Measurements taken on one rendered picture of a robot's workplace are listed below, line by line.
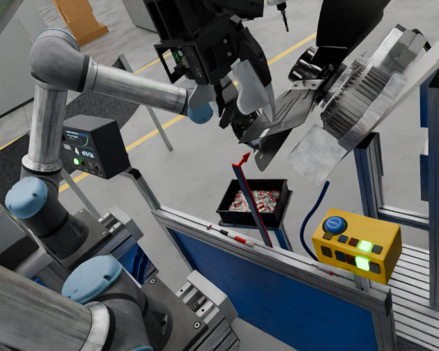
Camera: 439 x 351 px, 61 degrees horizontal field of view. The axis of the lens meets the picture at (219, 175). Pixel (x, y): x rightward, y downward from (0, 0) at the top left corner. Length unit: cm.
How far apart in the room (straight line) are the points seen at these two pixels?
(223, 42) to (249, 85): 6
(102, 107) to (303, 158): 198
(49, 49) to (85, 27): 809
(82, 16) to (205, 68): 868
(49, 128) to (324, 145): 82
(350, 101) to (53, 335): 91
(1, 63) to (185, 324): 636
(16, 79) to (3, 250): 617
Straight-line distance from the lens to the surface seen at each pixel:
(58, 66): 101
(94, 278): 75
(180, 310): 91
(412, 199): 241
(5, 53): 695
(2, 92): 707
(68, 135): 148
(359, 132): 112
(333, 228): 87
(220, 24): 44
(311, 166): 119
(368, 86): 115
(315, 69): 118
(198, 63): 43
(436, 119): 119
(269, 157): 127
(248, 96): 47
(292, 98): 108
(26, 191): 119
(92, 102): 285
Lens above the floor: 174
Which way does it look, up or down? 36 degrees down
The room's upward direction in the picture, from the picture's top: 25 degrees counter-clockwise
